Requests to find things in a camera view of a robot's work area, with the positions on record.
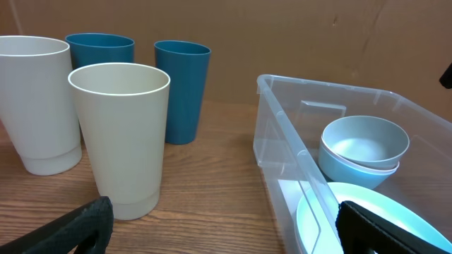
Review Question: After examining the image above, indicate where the light blue bowl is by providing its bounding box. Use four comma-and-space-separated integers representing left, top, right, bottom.
319, 145, 392, 189

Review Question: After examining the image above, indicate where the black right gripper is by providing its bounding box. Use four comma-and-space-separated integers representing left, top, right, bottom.
439, 63, 452, 89

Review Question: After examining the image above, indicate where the clear plastic storage bin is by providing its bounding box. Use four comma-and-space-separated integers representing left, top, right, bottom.
254, 74, 451, 253

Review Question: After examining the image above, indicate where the cream cup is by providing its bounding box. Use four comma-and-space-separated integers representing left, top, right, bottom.
68, 62, 171, 220
1, 35, 82, 176

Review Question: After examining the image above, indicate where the blue cup left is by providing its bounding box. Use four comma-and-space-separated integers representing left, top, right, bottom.
65, 32, 135, 69

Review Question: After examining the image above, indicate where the light blue plate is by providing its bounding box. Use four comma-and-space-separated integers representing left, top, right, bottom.
296, 182, 451, 254

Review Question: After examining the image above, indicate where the blue cup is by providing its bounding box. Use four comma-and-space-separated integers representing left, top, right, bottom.
65, 32, 135, 69
154, 40, 211, 145

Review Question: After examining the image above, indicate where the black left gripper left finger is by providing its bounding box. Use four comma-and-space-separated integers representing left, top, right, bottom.
1, 196, 114, 254

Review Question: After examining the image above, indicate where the pink bowl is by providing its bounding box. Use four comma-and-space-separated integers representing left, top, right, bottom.
320, 138, 400, 175

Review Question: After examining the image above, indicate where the blue cup right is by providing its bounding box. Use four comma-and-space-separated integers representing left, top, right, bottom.
154, 40, 211, 145

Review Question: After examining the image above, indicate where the grey bowl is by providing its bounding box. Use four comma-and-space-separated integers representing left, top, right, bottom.
321, 115, 410, 170

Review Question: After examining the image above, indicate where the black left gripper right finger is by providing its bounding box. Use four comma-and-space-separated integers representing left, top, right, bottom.
335, 200, 447, 254

